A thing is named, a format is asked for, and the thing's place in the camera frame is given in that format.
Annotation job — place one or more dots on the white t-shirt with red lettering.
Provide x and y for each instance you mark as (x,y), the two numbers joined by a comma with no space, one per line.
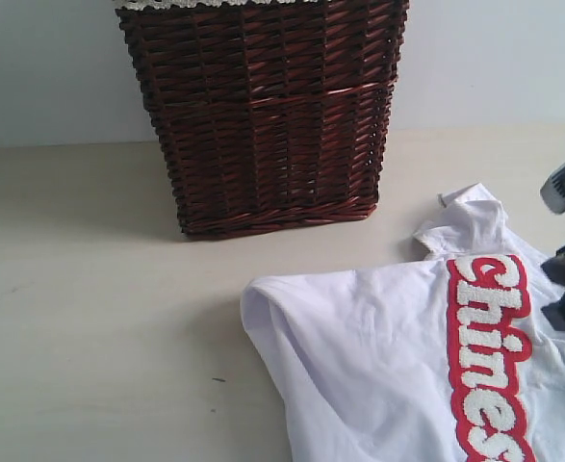
(445,359)

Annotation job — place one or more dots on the dark brown wicker basket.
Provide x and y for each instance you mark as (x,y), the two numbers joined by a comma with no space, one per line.
(269,116)

